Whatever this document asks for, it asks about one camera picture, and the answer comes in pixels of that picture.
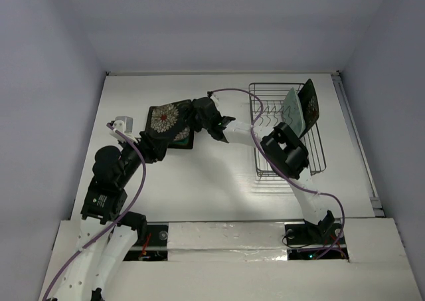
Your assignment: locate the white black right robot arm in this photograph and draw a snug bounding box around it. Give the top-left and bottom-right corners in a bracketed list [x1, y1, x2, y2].
[187, 97, 335, 243]

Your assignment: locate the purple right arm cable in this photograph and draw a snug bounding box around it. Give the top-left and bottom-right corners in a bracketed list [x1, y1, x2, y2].
[206, 88, 346, 260]

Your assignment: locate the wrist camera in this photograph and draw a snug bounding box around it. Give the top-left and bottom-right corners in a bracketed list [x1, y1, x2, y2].
[110, 116, 133, 135]
[207, 91, 219, 105]

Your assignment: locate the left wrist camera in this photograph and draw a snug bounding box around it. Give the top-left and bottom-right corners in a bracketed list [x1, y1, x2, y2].
[110, 116, 133, 135]

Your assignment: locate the white foil covered front board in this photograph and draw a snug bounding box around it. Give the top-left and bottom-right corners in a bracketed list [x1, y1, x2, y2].
[167, 222, 288, 262]

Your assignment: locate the black white floral square plate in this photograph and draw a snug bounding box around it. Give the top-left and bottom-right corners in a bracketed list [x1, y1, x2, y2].
[145, 100, 191, 142]

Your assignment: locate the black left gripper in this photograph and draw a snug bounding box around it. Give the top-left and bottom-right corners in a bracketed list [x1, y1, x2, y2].
[118, 130, 169, 185]

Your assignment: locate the black floral rear plate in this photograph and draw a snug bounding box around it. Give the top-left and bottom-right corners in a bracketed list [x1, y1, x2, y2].
[297, 79, 319, 137]

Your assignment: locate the black wire dish rack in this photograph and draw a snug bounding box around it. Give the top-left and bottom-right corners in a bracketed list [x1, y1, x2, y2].
[248, 79, 327, 177]

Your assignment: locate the light green round plate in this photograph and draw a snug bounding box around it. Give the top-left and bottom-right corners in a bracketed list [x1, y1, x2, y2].
[282, 88, 305, 138]

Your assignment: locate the square teal black plate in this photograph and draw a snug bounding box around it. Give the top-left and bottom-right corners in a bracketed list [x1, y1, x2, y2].
[168, 128, 195, 150]

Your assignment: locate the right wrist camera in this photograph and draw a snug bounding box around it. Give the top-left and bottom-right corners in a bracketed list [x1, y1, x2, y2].
[207, 91, 219, 105]

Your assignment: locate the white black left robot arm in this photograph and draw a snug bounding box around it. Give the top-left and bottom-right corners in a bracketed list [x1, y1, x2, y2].
[43, 128, 171, 300]

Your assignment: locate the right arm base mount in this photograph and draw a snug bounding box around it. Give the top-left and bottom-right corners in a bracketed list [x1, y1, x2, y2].
[282, 222, 349, 260]

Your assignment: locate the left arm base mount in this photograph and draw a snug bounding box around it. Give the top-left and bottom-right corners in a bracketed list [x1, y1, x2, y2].
[124, 223, 169, 262]

